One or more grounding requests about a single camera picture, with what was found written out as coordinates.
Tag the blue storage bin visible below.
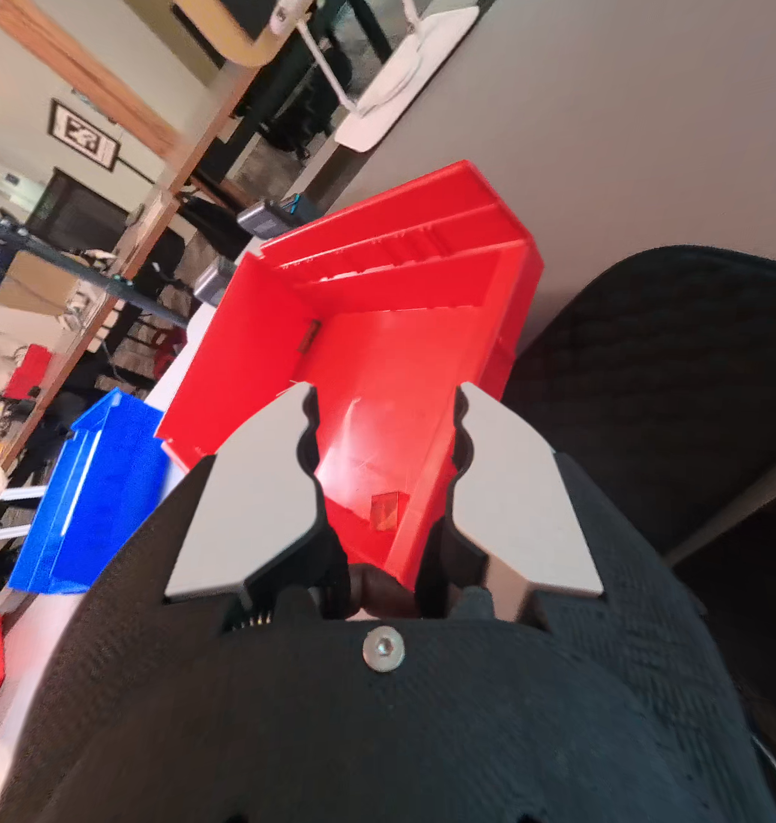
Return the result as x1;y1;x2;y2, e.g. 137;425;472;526
7;387;170;595

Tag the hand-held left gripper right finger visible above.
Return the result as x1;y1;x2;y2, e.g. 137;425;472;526
451;382;607;621

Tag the cardboard box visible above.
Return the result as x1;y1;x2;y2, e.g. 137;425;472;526
0;251;83;316

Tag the grey desktop device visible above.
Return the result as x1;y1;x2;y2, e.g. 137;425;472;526
194;257;237;306
237;196;315;239

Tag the large red storage bin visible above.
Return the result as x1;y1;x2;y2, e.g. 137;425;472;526
155;161;546;589

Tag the framed wall marker sign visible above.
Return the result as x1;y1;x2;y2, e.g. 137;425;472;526
47;98;122;173

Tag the wood edged office desk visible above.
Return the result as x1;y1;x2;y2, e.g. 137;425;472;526
0;61;263;470

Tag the wooden support post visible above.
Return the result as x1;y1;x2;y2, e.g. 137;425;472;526
0;0;180;158

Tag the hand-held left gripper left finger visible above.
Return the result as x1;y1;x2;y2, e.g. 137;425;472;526
163;382;330;602

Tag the dark panel on stand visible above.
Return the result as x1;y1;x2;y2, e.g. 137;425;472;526
169;0;369;118

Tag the white flat pad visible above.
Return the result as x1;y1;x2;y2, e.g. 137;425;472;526
333;5;482;154

